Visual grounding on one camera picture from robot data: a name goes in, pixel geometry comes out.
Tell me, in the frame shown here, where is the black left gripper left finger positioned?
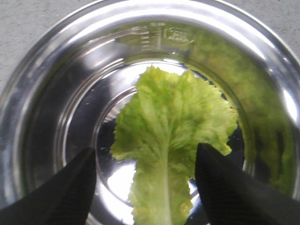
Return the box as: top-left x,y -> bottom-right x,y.
0,148 -> 97,225

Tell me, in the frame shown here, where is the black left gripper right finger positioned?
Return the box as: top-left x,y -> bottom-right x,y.
195,143 -> 300,225

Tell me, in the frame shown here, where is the green lettuce leaf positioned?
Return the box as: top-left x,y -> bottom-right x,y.
111,67 -> 238,225

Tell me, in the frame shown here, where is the pale green electric cooking pot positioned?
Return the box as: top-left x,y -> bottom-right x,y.
0,0 -> 300,225

